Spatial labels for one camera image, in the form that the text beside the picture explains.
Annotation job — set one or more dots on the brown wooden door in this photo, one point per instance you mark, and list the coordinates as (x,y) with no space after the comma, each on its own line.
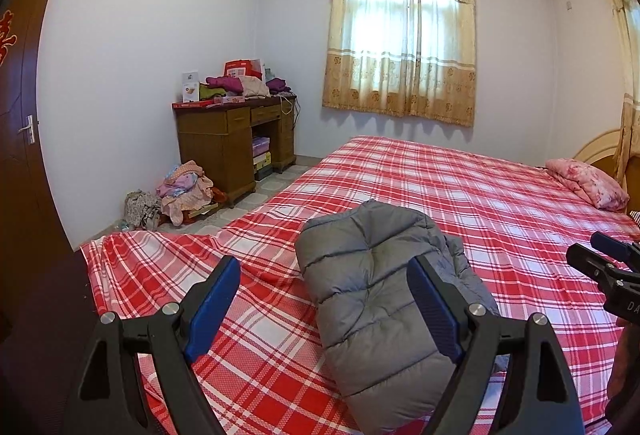
(25,190)

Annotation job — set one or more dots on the white card box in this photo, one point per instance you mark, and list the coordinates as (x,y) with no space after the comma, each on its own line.
(190,87)

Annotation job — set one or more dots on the brown wooden desk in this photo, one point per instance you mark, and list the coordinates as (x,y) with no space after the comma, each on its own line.
(210,155)

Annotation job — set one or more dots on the magenta folded clothes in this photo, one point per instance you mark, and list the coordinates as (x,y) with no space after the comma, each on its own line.
(225,84)

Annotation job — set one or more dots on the flat red box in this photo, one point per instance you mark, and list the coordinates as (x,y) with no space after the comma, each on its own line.
(195,104)

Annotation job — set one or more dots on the pile of pastel clothes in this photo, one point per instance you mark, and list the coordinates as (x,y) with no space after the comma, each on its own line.
(185,190)

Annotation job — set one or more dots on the pink floral pillow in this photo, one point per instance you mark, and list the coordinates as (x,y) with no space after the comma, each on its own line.
(590,182)

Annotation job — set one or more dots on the person's right hand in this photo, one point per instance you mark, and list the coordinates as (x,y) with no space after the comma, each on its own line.
(622,365)

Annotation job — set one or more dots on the dark brown furniture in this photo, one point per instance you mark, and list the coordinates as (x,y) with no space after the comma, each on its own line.
(40,340)

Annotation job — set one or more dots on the green folded cloth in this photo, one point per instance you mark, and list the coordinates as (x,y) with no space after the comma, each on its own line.
(207,92)

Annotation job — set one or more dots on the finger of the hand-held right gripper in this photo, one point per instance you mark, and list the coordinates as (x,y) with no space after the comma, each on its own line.
(582,255)
(607,242)

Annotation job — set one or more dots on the red paper door decoration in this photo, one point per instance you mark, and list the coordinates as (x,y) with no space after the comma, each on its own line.
(6,35)

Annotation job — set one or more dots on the grey floral bag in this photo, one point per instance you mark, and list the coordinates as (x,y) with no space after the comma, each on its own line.
(142,210)

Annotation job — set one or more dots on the grey puffer jacket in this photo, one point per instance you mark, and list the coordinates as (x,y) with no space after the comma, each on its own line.
(370,275)

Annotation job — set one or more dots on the beige window curtain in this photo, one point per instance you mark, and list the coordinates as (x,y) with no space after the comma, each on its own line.
(350,85)

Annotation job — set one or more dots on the long beige curtain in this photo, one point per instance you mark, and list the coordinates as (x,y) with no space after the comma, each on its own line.
(627,135)

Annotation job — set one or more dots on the flat pink box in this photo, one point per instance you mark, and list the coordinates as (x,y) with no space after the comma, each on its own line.
(230,100)

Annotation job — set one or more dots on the wooden bed headboard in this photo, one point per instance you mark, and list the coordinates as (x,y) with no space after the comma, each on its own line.
(597,145)

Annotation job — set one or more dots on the purple folded clothes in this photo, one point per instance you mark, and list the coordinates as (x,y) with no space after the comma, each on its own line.
(277,86)

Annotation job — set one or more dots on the bed with red plaid sheet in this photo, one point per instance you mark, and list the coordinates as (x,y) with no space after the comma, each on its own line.
(450,185)

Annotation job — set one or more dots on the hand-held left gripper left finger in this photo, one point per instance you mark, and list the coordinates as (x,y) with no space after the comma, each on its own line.
(215,310)

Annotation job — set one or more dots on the purple box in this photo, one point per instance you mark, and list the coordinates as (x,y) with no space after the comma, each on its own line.
(261,146)

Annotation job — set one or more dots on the yellow white box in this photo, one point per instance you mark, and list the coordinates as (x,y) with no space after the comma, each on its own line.
(262,161)

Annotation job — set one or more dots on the pale pink folded clothes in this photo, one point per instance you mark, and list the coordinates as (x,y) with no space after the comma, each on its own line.
(255,87)

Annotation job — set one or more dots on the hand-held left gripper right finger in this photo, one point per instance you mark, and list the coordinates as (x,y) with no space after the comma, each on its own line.
(435,310)

